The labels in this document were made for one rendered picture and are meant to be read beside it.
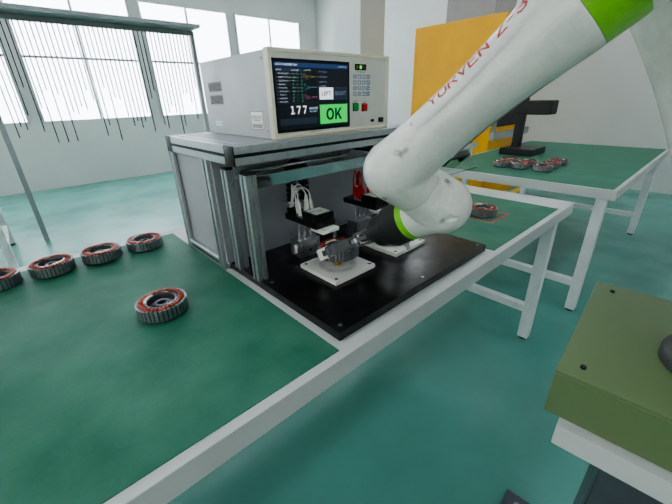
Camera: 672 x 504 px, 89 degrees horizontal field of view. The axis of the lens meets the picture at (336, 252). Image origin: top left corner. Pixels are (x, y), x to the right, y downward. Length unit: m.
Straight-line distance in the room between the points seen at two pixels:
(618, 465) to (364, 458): 0.95
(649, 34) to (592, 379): 0.50
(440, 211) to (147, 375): 0.61
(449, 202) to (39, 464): 0.74
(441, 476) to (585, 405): 0.89
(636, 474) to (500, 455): 0.93
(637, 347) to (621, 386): 0.11
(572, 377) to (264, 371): 0.50
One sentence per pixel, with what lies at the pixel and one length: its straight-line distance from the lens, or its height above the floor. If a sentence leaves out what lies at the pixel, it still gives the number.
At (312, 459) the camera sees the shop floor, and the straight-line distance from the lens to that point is 1.47.
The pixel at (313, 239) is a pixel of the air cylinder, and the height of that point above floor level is 0.82.
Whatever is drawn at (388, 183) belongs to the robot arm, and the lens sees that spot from 0.58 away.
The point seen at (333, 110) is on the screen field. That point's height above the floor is 1.18.
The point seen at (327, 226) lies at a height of 0.88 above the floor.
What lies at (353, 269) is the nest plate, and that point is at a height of 0.78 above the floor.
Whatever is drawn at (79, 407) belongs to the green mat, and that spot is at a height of 0.75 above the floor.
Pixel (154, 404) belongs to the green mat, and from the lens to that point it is 0.70.
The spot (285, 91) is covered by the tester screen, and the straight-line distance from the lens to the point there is 0.94.
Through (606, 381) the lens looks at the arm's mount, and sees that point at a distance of 0.65.
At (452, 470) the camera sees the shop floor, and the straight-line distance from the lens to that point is 1.49.
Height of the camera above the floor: 1.21
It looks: 24 degrees down
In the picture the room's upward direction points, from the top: 2 degrees counter-clockwise
